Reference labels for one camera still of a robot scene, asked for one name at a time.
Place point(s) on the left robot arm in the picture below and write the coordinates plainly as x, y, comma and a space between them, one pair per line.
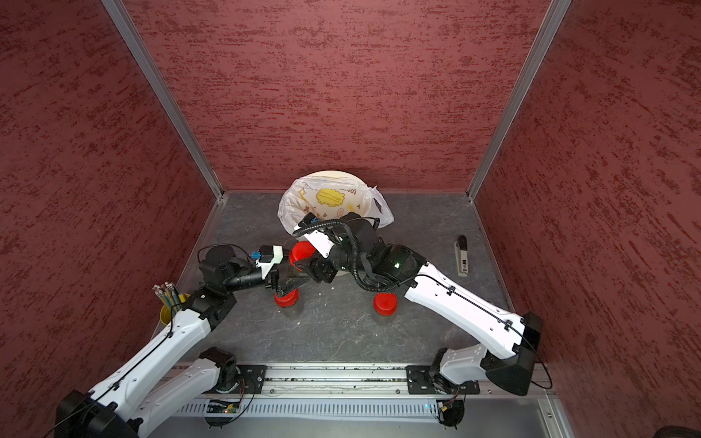
134, 401

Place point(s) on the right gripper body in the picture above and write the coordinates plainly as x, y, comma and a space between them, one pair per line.
341, 256

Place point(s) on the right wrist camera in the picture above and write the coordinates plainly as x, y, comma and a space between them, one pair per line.
318, 237

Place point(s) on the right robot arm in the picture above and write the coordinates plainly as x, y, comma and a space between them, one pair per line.
507, 348

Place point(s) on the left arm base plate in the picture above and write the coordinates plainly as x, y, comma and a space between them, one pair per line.
249, 379

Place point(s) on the cream plastic waste bin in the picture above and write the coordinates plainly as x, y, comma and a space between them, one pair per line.
321, 197

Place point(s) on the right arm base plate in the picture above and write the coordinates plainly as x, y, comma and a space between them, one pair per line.
422, 380

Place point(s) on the yellow pencil cup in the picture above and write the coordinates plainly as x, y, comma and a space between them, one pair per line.
165, 313

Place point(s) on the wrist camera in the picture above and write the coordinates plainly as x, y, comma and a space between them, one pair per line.
266, 258
318, 237

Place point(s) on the white printed bin liner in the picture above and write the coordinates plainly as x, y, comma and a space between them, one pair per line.
330, 195

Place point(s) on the aluminium mounting rail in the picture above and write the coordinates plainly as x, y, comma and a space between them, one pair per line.
359, 380

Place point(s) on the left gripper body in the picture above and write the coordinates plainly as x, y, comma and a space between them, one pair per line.
271, 282

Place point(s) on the grey black stapler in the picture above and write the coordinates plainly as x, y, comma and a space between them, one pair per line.
461, 250

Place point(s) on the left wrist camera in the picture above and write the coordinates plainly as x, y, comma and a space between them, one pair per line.
266, 258

